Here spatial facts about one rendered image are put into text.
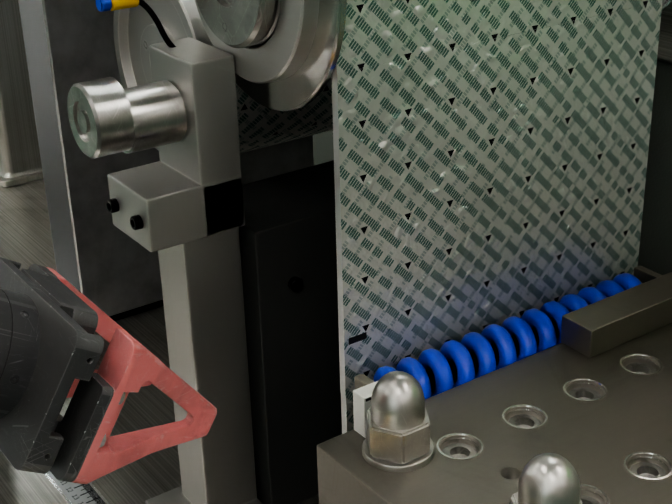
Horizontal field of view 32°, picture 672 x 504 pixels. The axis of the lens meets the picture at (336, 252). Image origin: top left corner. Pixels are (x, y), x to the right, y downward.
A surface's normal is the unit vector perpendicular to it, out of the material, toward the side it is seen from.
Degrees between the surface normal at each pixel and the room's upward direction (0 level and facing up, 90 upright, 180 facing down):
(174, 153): 90
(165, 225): 90
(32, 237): 0
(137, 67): 90
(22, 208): 0
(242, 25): 90
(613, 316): 0
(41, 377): 58
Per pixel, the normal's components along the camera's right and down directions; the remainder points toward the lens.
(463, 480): -0.03, -0.91
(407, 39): 0.57, 0.33
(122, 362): -0.71, -0.26
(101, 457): 0.79, 0.40
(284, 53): -0.82, 0.26
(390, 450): -0.43, 0.39
